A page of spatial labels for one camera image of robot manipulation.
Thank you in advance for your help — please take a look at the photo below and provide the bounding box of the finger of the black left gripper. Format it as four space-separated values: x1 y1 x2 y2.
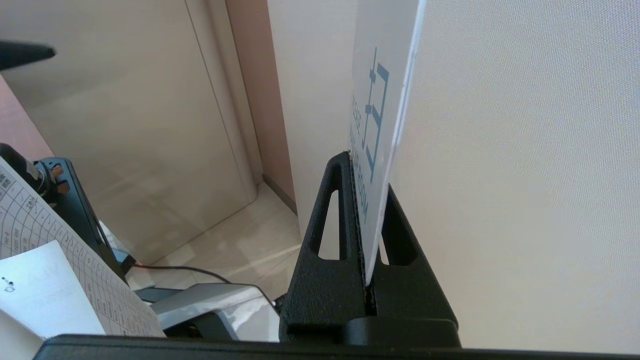
0 41 57 71

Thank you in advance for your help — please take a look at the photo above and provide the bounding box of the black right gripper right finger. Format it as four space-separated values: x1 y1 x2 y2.
371 183 459 322

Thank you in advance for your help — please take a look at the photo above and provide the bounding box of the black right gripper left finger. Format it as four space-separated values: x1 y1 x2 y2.
279 151 369 344

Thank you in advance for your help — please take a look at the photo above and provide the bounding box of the white door hanger sign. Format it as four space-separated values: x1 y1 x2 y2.
347 0 427 287

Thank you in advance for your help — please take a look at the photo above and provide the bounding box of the grey robot base cover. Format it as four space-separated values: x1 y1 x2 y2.
149 283 281 344

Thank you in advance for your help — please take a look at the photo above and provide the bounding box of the cream white door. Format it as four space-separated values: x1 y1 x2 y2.
266 0 640 354

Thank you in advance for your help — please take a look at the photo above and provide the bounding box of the printed table paper sheet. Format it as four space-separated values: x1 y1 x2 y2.
0 157 166 339

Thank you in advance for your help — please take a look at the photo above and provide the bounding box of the plain white paper sheet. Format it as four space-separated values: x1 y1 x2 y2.
0 240 107 342

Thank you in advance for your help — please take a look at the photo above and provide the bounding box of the thin black floor cable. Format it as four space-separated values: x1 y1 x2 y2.
127 263 281 314

